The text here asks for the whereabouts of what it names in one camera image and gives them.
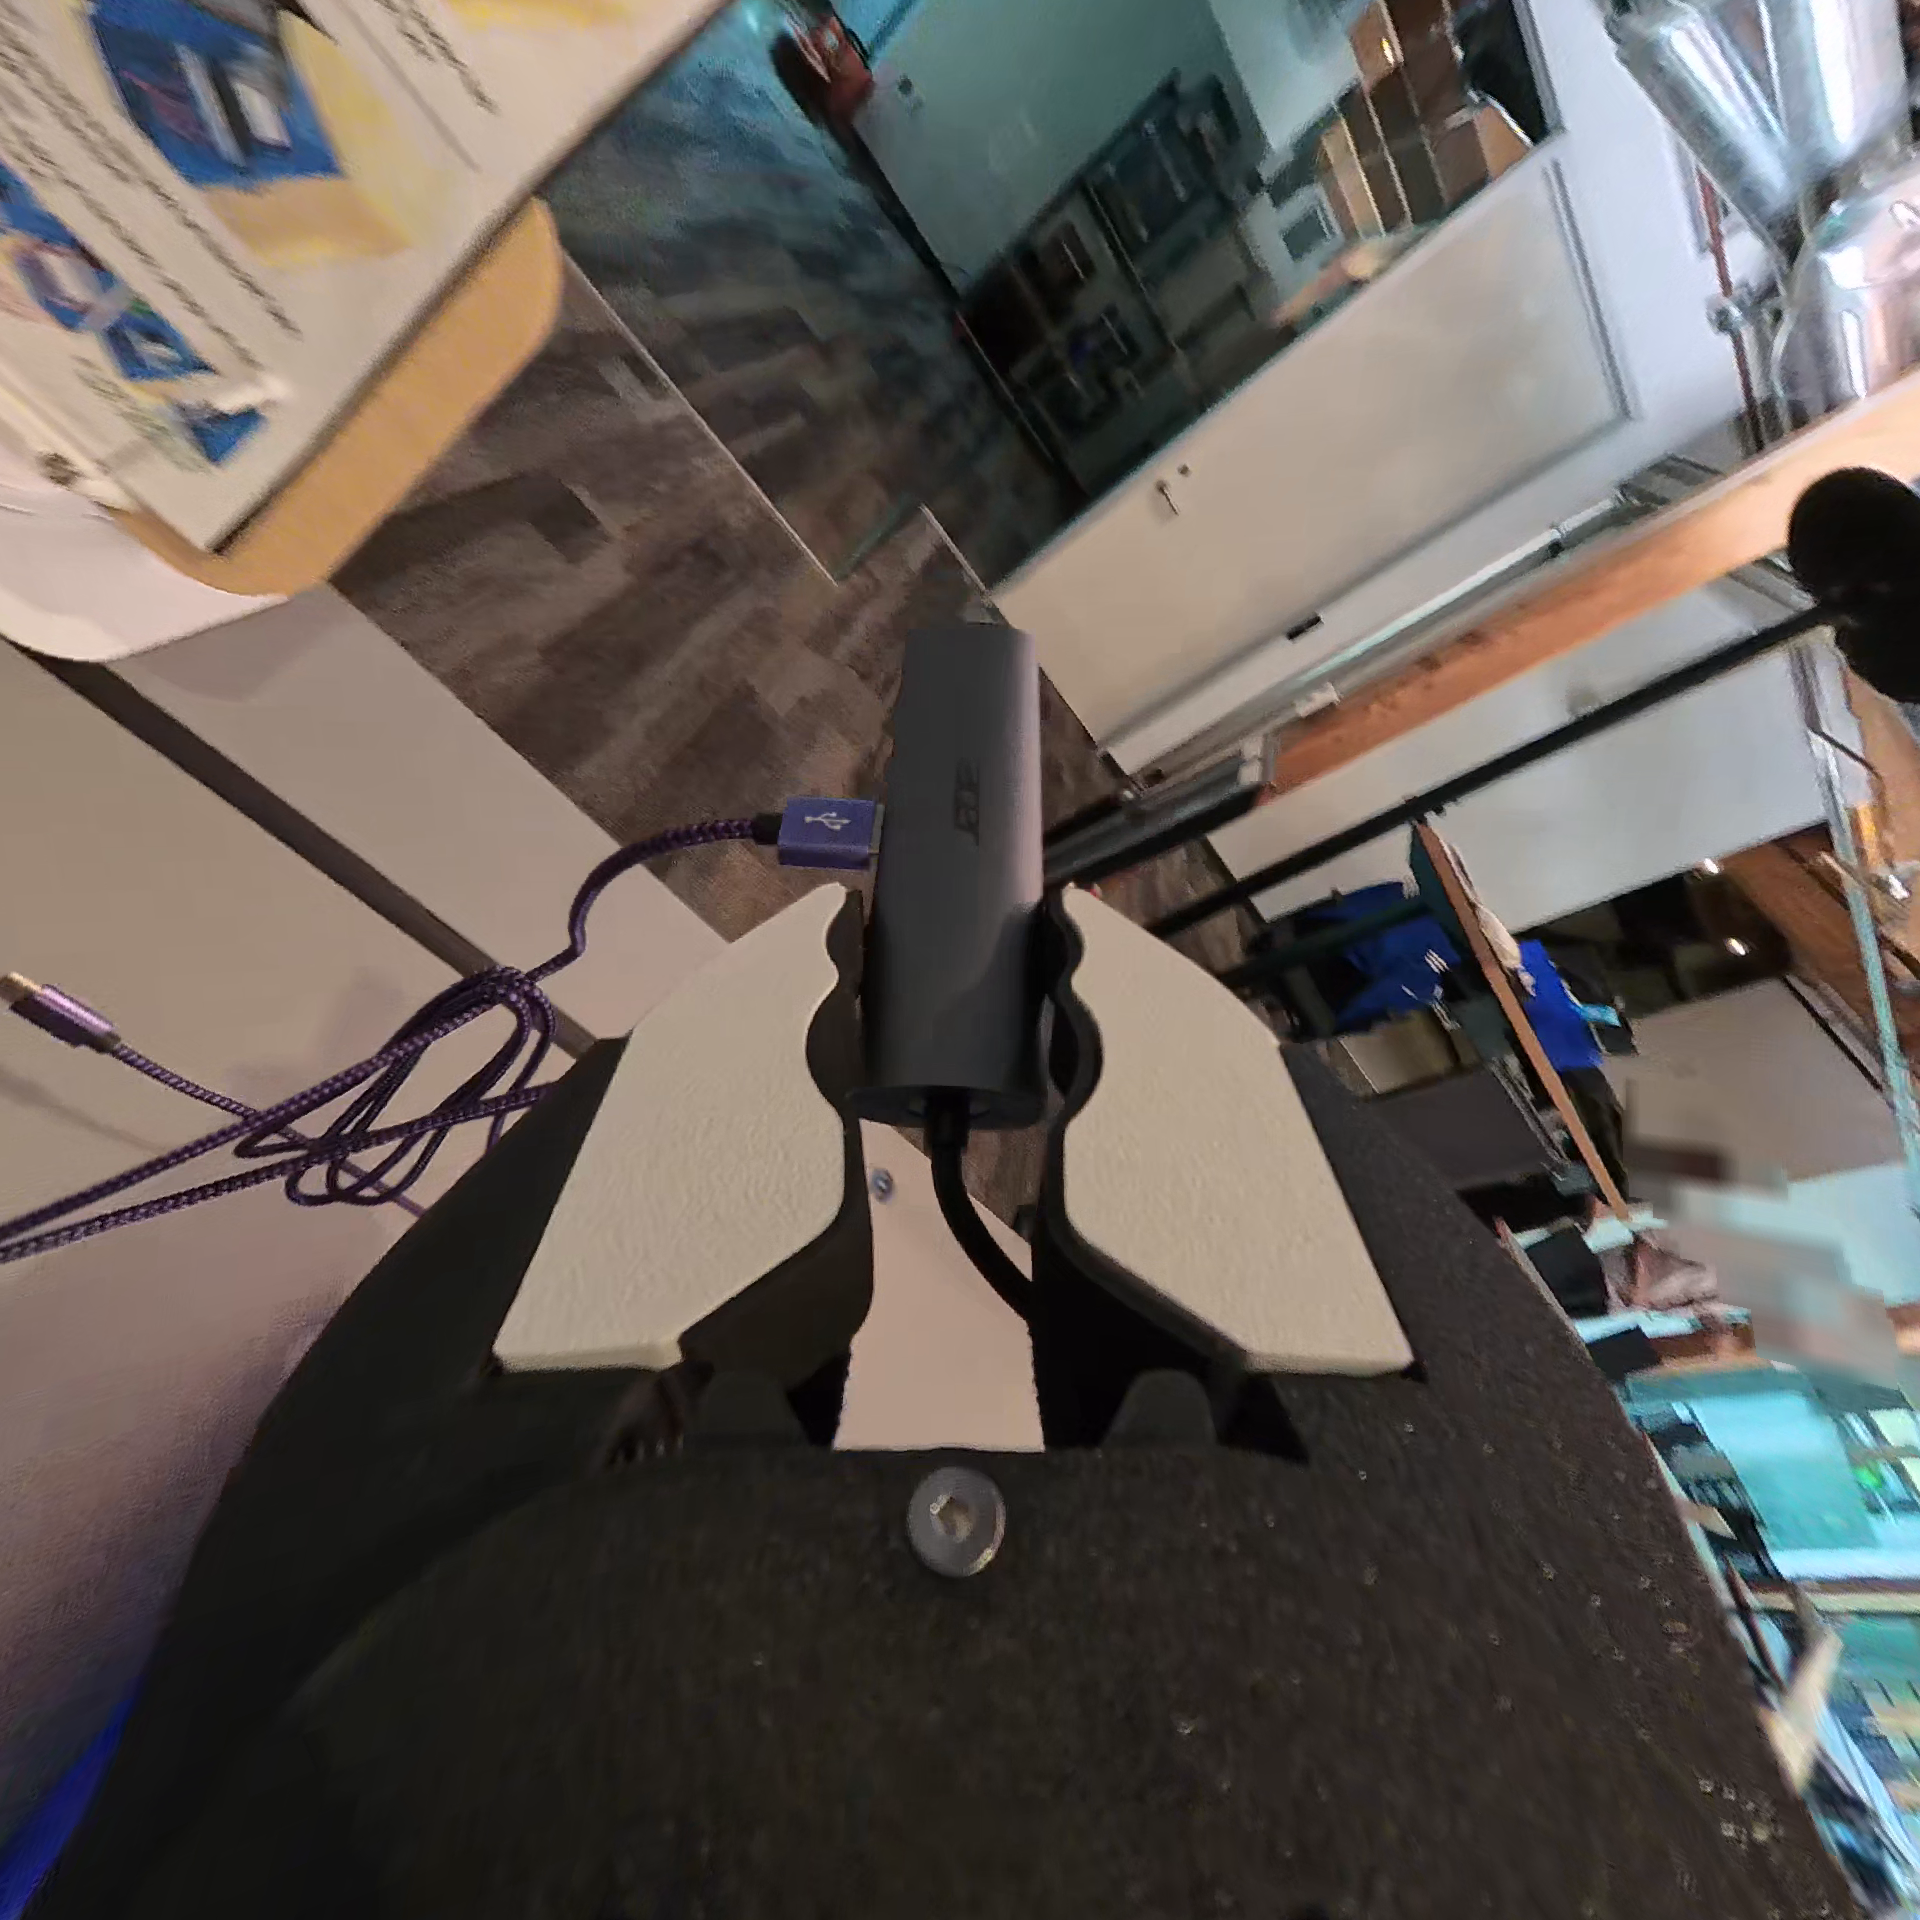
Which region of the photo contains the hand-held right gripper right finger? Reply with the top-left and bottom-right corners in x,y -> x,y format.
1035,885 -> 1416,1383

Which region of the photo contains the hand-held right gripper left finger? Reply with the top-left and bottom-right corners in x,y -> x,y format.
489,882 -> 875,1374

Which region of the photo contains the grey usb hub with cable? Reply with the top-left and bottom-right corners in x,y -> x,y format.
847,622 -> 1046,1325

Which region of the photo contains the purple braided usb cable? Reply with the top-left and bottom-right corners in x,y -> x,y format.
0,795 -> 880,1268

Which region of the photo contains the workbench with wooden top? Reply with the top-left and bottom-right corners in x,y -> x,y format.
1305,816 -> 1643,1232

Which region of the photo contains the white office pod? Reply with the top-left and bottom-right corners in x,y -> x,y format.
983,151 -> 1643,751

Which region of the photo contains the wooden pillar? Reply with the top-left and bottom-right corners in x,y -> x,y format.
1275,392 -> 1920,789

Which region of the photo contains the black pole with foam ball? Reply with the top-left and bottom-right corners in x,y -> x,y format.
1042,464 -> 1920,940

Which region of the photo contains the printed instruction sheet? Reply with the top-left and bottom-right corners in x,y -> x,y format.
0,0 -> 735,552

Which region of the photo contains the silver ventilation duct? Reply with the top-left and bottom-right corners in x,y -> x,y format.
1598,0 -> 1920,413

